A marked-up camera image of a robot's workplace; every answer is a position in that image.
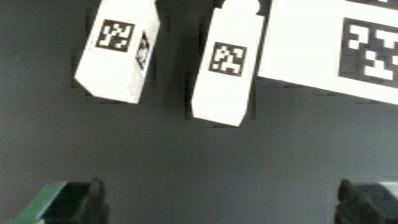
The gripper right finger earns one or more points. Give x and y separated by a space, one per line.
389 197

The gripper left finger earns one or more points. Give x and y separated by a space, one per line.
30 215

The white table leg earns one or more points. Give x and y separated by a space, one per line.
114 63
226 71

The white marker sheet with tags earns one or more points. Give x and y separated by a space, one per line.
331 46

